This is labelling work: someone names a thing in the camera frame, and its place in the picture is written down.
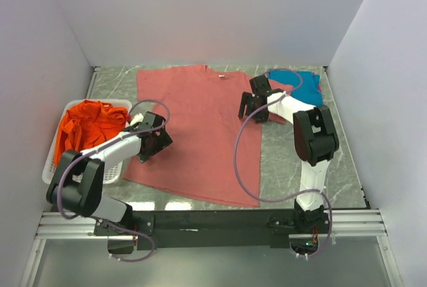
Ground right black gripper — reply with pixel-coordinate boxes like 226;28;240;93
238;92;269;124

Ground salmon pink t-shirt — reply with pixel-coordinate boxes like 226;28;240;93
124;65;262;208

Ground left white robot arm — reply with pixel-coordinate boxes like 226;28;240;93
46;111;173;235

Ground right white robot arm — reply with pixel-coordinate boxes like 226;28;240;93
238;75;339;233

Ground folded blue t-shirt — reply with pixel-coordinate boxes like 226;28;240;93
267;69;316;106

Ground orange t-shirt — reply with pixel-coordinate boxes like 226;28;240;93
53;100;129;166

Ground folded magenta t-shirt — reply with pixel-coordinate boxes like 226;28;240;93
313;73;324;106

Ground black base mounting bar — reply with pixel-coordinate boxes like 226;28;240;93
93;209;324;252

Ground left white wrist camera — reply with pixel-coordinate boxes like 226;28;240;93
126;113;144;127

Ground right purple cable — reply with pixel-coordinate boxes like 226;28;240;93
233;67;334;259

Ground purple cable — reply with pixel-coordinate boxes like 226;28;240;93
233;67;334;259
55;99;171;263

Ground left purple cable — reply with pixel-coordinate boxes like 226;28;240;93
55;99;171;263

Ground aluminium frame rail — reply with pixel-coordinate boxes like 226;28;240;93
35;210;387;240

